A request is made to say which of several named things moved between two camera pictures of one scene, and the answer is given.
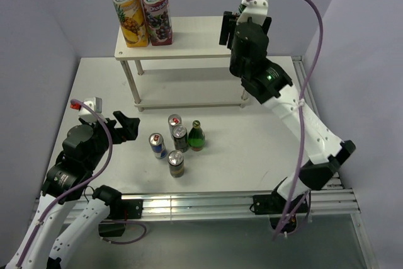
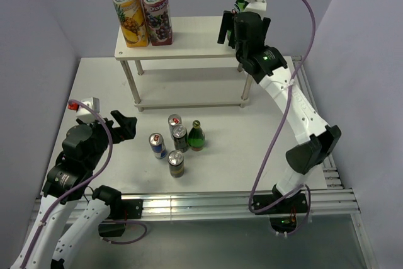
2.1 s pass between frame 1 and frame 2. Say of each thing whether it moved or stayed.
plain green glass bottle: stayed
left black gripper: stayed
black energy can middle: stayed
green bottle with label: moved
